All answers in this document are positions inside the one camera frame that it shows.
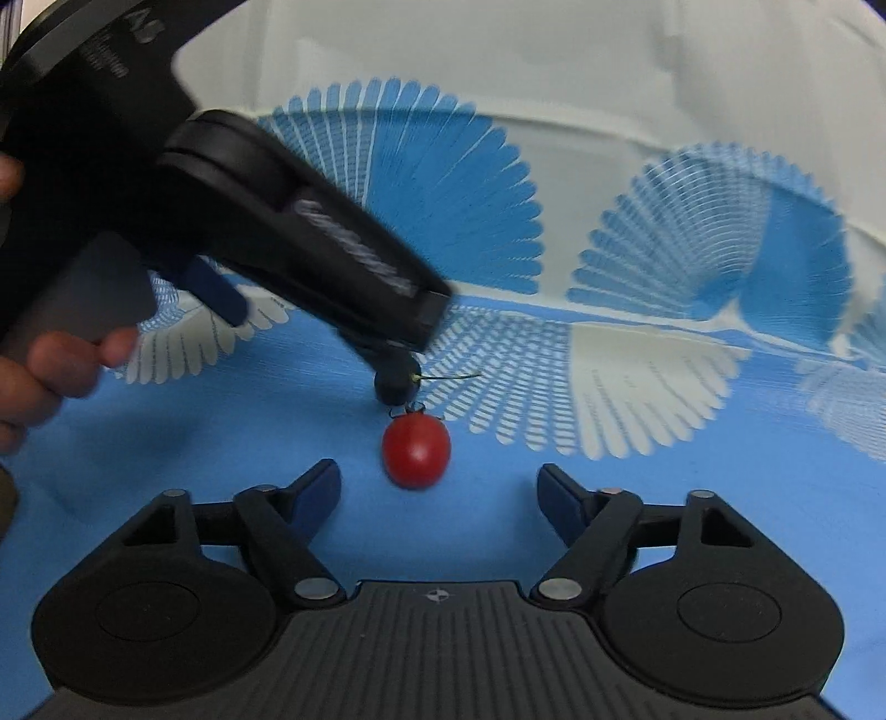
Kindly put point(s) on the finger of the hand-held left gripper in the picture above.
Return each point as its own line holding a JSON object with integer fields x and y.
{"x": 353, "y": 270}
{"x": 218, "y": 294}

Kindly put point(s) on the dark cherry with stem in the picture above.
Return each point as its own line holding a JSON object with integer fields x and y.
{"x": 396, "y": 384}

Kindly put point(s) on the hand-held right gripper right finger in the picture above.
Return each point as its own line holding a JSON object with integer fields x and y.
{"x": 562, "y": 502}

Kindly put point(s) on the person's left hand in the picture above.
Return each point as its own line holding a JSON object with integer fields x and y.
{"x": 48, "y": 374}

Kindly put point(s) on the red cherry tomato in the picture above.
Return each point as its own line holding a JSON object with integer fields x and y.
{"x": 417, "y": 450}

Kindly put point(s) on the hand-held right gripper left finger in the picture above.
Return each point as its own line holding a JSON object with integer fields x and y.
{"x": 315, "y": 502}

